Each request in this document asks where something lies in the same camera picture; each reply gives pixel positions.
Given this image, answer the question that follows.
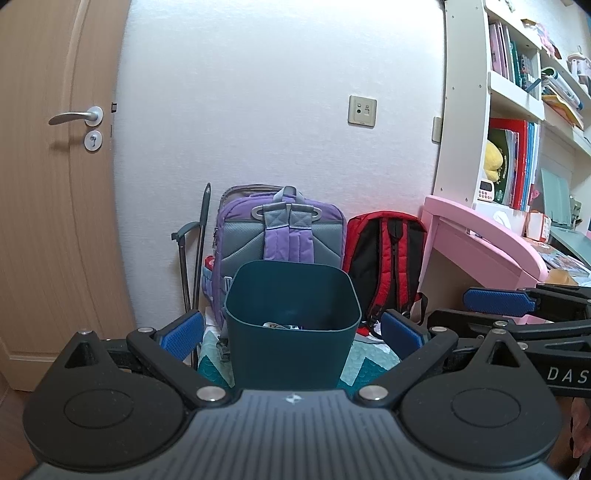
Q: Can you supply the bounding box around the purple grey backpack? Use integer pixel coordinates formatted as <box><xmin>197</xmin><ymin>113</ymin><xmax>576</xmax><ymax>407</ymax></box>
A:
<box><xmin>210</xmin><ymin>185</ymin><xmax>348</xmax><ymax>366</ymax></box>

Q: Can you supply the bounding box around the white bookshelf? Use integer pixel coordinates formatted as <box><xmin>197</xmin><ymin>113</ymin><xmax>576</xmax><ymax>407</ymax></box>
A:
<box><xmin>431</xmin><ymin>0</ymin><xmax>591</xmax><ymax>214</ymax></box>

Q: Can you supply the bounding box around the beige wall socket plate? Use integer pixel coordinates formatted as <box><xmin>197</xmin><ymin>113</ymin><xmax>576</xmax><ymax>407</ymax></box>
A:
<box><xmin>348</xmin><ymin>95</ymin><xmax>378</xmax><ymax>127</ymax></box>

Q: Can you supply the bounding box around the yellow plush toy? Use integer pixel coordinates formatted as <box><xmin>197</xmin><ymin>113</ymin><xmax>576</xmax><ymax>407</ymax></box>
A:
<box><xmin>482</xmin><ymin>141</ymin><xmax>504</xmax><ymax>184</ymax></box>

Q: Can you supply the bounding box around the row of red upright books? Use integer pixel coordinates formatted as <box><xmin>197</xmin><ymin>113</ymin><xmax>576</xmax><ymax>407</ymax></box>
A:
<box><xmin>488</xmin><ymin>117</ymin><xmax>541</xmax><ymax>211</ymax></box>

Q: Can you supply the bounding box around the grey green folder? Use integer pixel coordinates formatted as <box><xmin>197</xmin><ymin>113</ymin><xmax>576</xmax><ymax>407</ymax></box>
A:
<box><xmin>540</xmin><ymin>168</ymin><xmax>574</xmax><ymax>228</ymax></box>

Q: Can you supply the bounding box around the stack of magazines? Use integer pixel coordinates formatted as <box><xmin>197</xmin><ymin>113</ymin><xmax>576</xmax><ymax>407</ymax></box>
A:
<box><xmin>540</xmin><ymin>67</ymin><xmax>585</xmax><ymax>131</ymax></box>

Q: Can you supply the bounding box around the row of pink upright books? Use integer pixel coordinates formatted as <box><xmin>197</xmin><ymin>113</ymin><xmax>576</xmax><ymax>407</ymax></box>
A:
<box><xmin>489</xmin><ymin>21</ymin><xmax>541</xmax><ymax>94</ymax></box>

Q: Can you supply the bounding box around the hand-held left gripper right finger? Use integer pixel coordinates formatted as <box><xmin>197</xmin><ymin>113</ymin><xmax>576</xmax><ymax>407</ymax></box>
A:
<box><xmin>355</xmin><ymin>308</ymin><xmax>528</xmax><ymax>409</ymax></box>

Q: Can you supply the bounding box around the beige wooden door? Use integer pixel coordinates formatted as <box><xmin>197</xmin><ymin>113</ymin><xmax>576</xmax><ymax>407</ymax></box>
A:
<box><xmin>0</xmin><ymin>0</ymin><xmax>137</xmax><ymax>393</ymax></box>

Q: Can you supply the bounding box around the dark teal plastic bin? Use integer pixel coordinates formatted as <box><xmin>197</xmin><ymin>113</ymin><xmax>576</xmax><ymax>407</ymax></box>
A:
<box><xmin>224</xmin><ymin>260</ymin><xmax>362</xmax><ymax>392</ymax></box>

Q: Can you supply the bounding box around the silver door handle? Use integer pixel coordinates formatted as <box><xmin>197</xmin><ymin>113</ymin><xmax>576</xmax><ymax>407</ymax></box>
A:
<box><xmin>48</xmin><ymin>106</ymin><xmax>105</xmax><ymax>127</ymax></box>

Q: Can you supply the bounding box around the small orange box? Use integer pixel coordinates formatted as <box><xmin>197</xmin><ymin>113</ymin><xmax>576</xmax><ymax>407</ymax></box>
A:
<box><xmin>526</xmin><ymin>211</ymin><xmax>553</xmax><ymax>241</ymax></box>

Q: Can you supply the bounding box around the teal cream zigzag quilted blanket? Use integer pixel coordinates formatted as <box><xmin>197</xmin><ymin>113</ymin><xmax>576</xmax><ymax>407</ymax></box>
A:
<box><xmin>196</xmin><ymin>323</ymin><xmax>402</xmax><ymax>392</ymax></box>

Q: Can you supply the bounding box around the red black backpack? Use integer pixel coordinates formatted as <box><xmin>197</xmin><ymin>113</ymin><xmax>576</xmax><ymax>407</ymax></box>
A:
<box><xmin>342</xmin><ymin>211</ymin><xmax>429</xmax><ymax>341</ymax></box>

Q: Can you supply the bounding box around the person's right hand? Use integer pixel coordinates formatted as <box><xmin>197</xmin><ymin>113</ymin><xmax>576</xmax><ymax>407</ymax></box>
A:
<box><xmin>570</xmin><ymin>398</ymin><xmax>591</xmax><ymax>459</ymax></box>

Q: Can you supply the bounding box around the pink desk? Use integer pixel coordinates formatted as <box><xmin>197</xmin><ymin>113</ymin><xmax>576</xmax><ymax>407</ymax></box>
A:
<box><xmin>418</xmin><ymin>195</ymin><xmax>591</xmax><ymax>325</ymax></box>

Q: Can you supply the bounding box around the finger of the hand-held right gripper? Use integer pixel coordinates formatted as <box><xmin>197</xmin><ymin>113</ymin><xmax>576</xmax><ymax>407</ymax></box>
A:
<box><xmin>427</xmin><ymin>308</ymin><xmax>536</xmax><ymax>341</ymax></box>
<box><xmin>463</xmin><ymin>284</ymin><xmax>591</xmax><ymax>322</ymax></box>

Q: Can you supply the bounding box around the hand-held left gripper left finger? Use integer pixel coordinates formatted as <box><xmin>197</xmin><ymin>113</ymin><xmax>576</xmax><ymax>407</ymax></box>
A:
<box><xmin>60</xmin><ymin>311</ymin><xmax>236</xmax><ymax>411</ymax></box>

